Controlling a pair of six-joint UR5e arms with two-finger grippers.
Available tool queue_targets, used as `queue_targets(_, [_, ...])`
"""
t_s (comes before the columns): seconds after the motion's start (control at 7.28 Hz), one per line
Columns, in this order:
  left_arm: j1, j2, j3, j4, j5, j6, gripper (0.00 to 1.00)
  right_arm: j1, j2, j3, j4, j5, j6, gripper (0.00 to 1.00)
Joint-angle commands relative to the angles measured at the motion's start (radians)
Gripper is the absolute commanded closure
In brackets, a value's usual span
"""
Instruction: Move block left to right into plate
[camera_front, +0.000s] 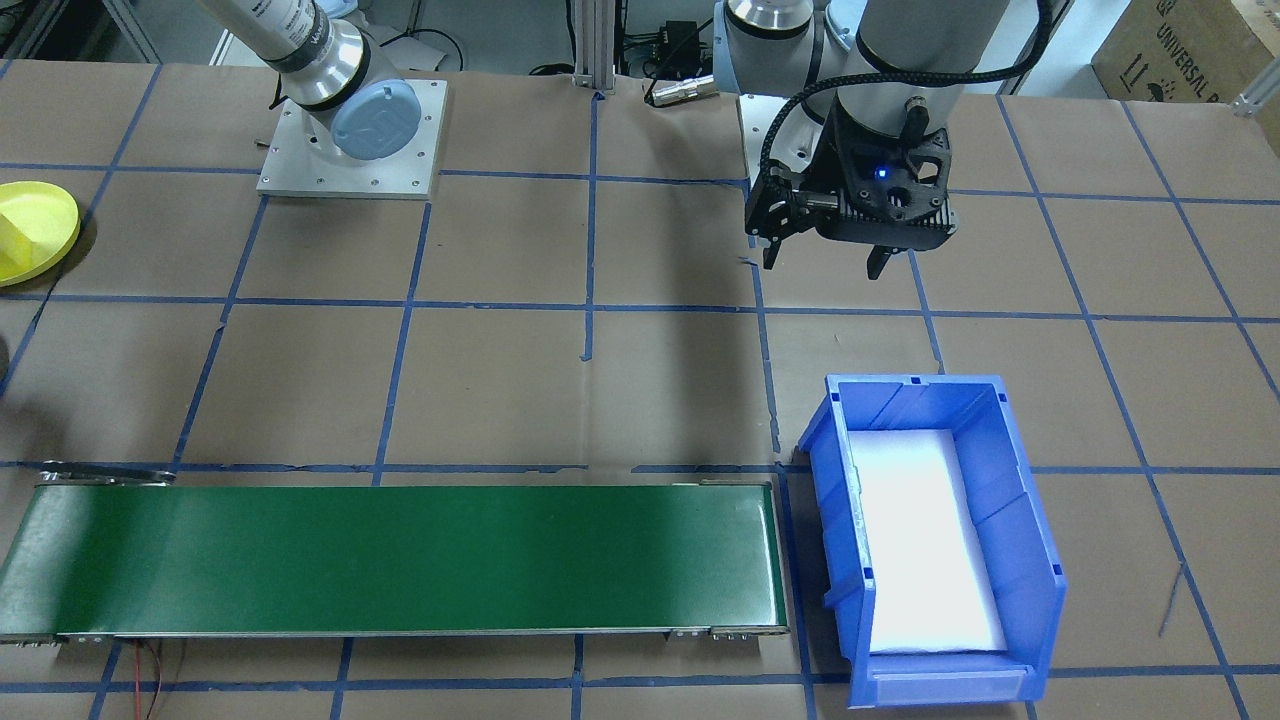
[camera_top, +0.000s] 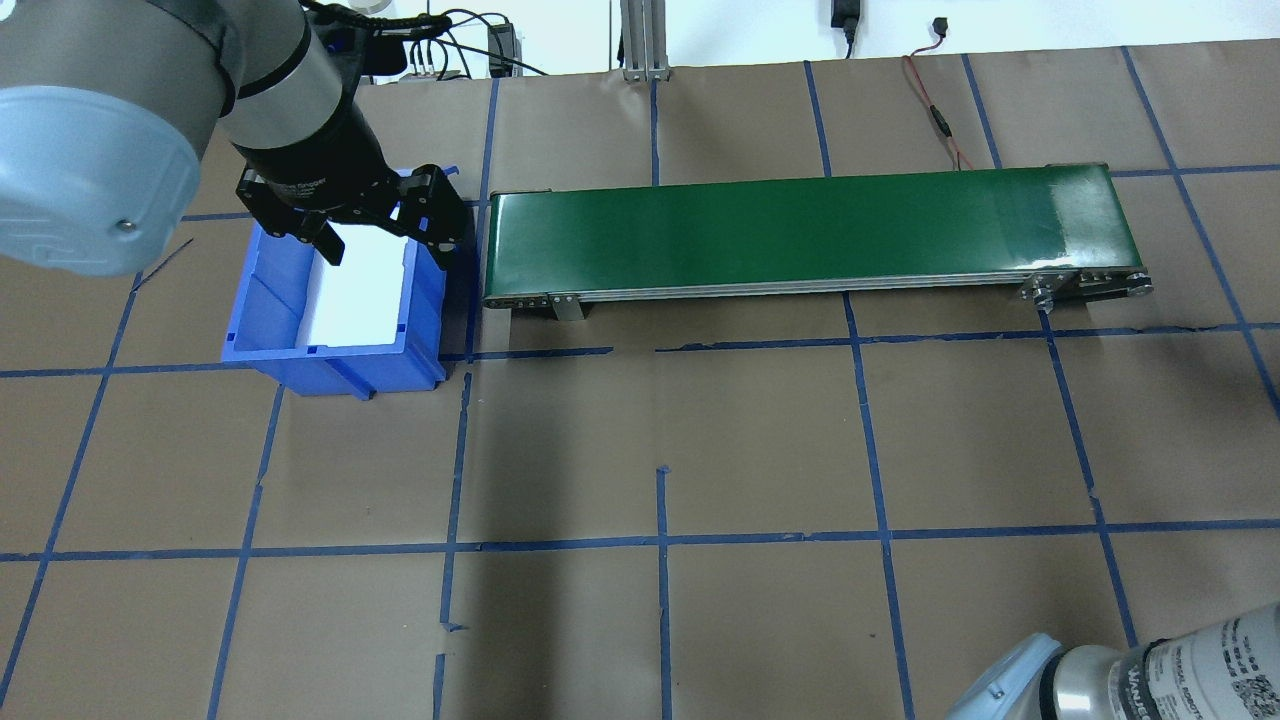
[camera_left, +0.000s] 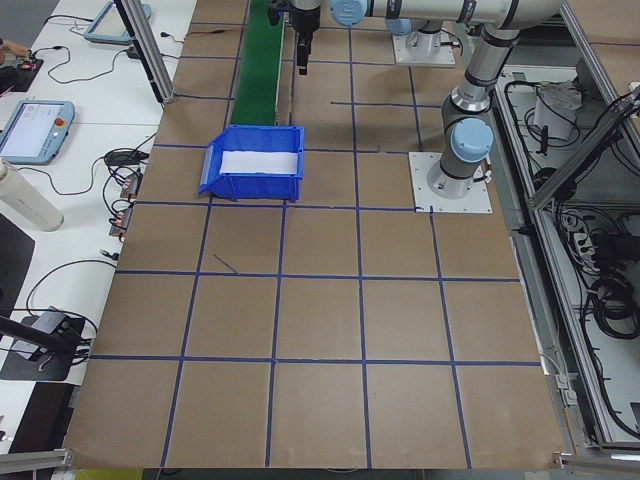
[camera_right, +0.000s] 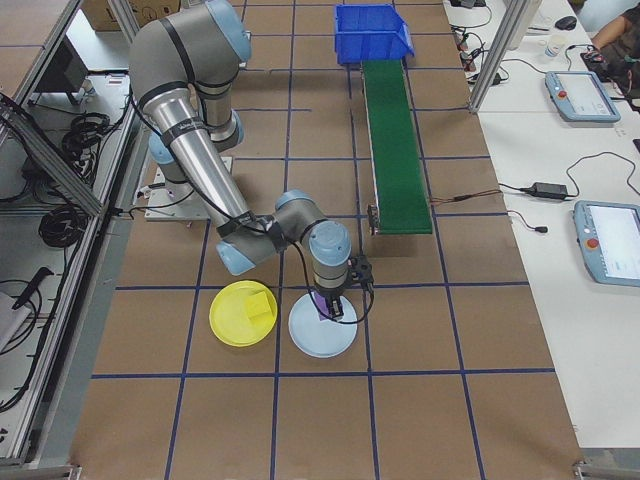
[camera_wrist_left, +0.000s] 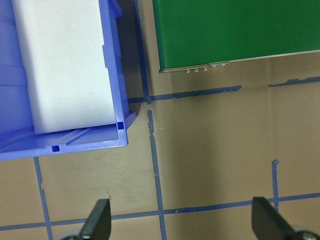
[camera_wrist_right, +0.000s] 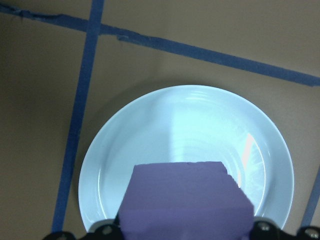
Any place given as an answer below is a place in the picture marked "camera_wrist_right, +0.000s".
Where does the purple foam cube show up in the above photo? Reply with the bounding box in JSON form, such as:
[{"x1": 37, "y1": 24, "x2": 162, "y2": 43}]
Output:
[{"x1": 117, "y1": 161, "x2": 255, "y2": 240}]

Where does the light blue plate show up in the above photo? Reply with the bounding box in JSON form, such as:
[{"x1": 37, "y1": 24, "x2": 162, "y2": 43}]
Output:
[{"x1": 77, "y1": 84, "x2": 295, "y2": 233}]

